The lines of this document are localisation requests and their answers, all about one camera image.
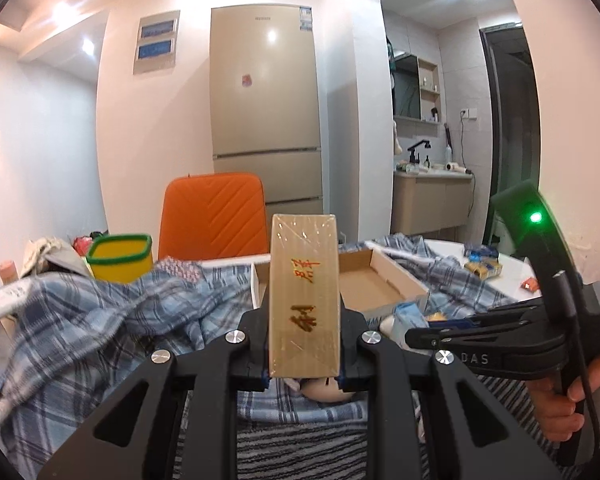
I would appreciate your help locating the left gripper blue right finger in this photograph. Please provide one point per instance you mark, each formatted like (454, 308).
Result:
(430, 417)

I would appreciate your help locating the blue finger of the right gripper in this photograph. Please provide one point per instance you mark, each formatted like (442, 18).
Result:
(485, 342)
(513, 314)

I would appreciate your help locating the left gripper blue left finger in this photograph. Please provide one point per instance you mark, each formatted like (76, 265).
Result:
(181, 409)

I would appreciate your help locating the beige round slotted disc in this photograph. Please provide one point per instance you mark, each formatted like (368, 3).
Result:
(324, 390)

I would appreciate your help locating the red and gold cigarette pack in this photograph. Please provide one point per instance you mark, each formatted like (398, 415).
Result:
(304, 297)

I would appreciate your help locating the blue tissue packet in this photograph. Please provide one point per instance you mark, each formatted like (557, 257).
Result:
(407, 316)

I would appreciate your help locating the person's right hand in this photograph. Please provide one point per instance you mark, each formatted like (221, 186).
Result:
(556, 413)

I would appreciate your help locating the small orange packet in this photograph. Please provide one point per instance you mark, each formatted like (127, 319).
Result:
(531, 285)

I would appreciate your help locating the blue cigarette packs on table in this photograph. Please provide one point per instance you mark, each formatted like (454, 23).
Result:
(483, 261)

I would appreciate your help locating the open cardboard box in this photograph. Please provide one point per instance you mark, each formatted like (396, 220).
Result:
(369, 281)

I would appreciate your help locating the beige bathroom vanity cabinet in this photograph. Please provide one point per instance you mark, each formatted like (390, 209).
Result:
(427, 202)

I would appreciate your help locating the blue plaid shirt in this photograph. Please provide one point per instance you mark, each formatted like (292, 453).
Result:
(77, 338)

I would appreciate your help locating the white hair dryer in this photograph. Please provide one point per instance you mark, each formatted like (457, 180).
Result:
(457, 168)

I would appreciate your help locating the yellow bin with green rim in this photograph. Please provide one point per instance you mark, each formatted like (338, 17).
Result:
(120, 258)

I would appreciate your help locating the black faucet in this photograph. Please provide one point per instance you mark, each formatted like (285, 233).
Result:
(413, 153)

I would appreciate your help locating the orange quilted chair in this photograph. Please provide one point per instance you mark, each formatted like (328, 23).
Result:
(214, 216)

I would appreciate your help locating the beige bag on table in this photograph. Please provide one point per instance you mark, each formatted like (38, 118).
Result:
(51, 254)

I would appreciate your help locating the bathroom mirror cabinet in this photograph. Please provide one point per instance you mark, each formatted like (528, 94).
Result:
(415, 87)

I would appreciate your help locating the beige three-door refrigerator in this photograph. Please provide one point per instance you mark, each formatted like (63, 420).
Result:
(270, 129)

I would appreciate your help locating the grey wall electrical panel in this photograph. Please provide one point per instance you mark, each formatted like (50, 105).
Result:
(157, 37)

